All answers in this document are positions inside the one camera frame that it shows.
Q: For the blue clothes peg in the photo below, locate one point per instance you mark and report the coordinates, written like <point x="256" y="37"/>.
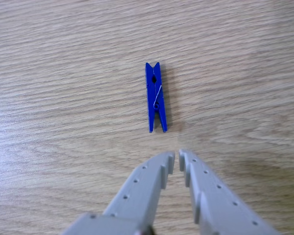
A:
<point x="150" y="98"/>

